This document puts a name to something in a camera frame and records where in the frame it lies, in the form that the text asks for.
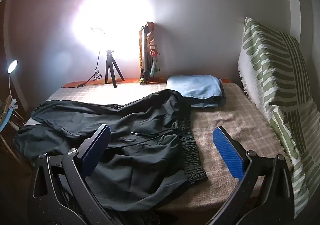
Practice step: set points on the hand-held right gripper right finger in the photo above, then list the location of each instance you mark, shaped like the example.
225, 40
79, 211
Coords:
228, 155

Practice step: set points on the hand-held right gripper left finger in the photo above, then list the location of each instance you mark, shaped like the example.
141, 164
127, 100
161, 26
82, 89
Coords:
96, 147

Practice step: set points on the black pants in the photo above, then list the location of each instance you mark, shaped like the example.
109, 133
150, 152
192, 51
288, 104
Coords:
150, 127

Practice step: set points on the folded light blue pants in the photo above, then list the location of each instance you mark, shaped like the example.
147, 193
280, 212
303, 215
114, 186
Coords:
195, 87

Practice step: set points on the bright lamp on small tripod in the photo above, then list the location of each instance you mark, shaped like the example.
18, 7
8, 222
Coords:
110, 65

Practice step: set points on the green and white patterned cover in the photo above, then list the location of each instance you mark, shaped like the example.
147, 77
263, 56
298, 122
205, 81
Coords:
270, 65

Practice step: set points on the folded stand with coloured cloths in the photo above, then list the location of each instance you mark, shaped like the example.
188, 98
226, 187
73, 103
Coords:
152, 45

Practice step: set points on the white clip lamp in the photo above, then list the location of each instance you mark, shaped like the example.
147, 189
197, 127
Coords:
12, 65

